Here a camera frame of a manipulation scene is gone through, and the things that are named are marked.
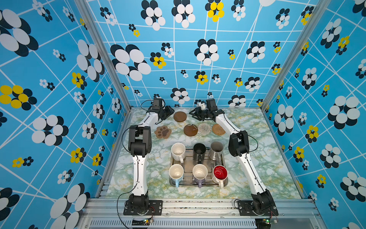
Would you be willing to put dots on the tan rattan round coaster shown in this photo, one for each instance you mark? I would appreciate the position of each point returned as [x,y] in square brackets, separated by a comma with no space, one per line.
[218,130]

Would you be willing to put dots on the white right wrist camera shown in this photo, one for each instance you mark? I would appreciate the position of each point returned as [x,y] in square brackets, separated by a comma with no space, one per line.
[202,106]

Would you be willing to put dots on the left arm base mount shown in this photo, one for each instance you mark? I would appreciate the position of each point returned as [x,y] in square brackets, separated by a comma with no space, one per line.
[150,208]

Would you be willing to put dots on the multicolour woven round coaster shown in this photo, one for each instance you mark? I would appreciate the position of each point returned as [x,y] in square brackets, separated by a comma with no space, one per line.
[204,129]

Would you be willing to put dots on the aluminium corner post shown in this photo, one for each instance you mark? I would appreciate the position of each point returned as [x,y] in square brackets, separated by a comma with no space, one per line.
[302,39]
[92,28]

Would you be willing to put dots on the dark brown round wooden coaster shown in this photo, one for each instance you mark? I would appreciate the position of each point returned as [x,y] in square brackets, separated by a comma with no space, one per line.
[180,116]

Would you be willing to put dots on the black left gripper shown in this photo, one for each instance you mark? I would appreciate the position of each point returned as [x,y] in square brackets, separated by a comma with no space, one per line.
[167,109]

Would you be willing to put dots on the aluminium corner post right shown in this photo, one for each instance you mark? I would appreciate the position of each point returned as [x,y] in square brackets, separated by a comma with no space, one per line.
[302,39]

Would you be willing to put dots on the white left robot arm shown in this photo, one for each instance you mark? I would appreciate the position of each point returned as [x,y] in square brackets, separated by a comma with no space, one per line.
[140,145]

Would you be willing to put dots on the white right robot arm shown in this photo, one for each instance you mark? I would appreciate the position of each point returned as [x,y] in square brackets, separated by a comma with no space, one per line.
[239,148]

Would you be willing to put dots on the metal serving tray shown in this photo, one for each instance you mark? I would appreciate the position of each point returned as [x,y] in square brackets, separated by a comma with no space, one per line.
[188,165]

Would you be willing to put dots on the aluminium corner post left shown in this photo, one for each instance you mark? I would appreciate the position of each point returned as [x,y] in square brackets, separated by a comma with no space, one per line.
[92,28]

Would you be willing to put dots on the black metal mug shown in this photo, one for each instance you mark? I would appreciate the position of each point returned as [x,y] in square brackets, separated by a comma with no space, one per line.
[199,151]

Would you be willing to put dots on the red interior white mug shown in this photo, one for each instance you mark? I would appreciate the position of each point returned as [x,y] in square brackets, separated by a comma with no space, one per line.
[219,175]

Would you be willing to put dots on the white mug purple handle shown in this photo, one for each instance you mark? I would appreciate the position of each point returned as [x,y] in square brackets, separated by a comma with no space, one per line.
[200,173]

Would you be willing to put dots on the paw print cork coaster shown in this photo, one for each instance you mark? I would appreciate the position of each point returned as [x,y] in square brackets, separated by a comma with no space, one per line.
[163,132]

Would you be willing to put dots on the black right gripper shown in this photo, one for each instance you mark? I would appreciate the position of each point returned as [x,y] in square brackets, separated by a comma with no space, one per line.
[198,113]

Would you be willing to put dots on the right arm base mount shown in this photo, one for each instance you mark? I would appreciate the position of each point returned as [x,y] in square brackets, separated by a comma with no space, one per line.
[254,208]

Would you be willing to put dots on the white ceramic mug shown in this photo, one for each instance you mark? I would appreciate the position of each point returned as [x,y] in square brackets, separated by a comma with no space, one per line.
[178,152]

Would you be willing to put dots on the stainless steel mug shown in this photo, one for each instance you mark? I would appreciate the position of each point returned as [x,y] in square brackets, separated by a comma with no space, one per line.
[215,152]

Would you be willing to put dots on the rusty brown round coaster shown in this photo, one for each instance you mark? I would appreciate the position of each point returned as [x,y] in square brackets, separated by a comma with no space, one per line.
[190,130]

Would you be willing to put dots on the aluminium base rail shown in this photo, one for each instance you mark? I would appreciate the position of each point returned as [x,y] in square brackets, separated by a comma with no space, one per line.
[202,214]

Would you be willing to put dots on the white mug blue handle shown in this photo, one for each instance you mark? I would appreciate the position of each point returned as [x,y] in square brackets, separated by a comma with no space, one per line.
[176,173]

